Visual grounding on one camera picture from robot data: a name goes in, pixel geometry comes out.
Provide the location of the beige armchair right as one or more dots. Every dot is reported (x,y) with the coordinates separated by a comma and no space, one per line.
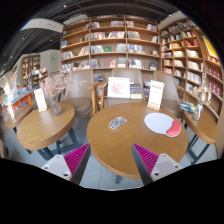
(170,99)

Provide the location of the round wooden table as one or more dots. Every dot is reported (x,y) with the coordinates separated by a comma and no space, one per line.
(39,130)
(205,129)
(113,147)

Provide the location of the round wooden right table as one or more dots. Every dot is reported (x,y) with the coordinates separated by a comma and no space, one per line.
(205,129)

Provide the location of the round wooden left table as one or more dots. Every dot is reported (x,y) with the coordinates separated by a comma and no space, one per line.
(39,130)

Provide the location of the distant bookshelf display left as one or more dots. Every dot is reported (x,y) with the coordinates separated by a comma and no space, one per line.
(24,83)

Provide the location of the white sign on left table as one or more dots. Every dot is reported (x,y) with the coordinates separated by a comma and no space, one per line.
(40,100)

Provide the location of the far left wooden table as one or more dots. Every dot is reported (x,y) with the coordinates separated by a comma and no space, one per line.
(20,114)

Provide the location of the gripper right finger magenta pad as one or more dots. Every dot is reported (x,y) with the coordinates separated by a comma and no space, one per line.
(152,166)

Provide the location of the patterned computer mouse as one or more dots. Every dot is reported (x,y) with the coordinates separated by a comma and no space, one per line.
(117,122)

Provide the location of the white red table sign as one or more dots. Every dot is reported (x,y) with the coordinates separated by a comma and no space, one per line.
(155,94)

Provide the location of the white mouse pad, red rest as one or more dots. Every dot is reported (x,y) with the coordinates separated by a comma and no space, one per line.
(162,124)

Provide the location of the large wooden bookshelf centre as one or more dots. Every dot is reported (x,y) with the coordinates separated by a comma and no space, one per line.
(113,41)

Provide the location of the beige armchair centre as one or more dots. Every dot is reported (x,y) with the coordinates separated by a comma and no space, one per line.
(134,75)

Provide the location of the glass vase with pink flowers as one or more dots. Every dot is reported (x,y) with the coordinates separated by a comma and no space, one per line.
(55,84)

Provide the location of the wooden bookshelf right wall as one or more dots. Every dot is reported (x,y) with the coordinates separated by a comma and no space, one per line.
(187,54)

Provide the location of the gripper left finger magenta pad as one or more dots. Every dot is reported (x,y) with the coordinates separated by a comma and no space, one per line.
(70,167)

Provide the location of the beige armchair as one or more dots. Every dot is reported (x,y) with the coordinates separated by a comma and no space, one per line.
(170,99)
(134,75)
(82,94)

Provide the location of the dark book on chair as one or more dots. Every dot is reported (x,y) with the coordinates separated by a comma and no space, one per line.
(135,91)

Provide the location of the beige armchair left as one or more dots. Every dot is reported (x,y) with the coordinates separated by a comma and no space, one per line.
(82,94)

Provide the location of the white picture book on chair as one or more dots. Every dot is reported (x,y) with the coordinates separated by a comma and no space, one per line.
(118,87)

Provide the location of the round wooden centre table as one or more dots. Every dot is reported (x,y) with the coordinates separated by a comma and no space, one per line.
(113,147)

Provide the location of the stack of books right table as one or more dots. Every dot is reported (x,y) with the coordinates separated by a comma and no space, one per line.
(187,106)

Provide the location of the glass vase with dried flowers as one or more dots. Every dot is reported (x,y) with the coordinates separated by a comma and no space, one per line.
(203,96)

